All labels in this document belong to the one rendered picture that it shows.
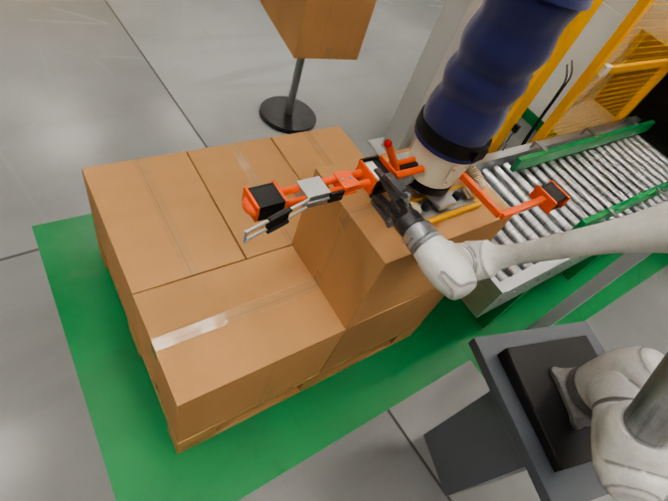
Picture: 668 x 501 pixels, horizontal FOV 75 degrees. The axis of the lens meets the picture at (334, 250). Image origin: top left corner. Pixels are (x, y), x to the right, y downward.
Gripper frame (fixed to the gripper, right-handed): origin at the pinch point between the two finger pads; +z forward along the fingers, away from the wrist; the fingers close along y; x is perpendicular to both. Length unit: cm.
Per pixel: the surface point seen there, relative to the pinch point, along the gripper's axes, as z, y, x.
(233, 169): 63, 53, -7
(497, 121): -10.0, -22.2, 26.7
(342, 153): 59, 53, 48
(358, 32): 120, 30, 91
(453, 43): 91, 21, 135
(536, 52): -9.6, -41.8, 24.1
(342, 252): -5.1, 28.0, -3.7
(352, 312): -19.6, 43.0, -3.9
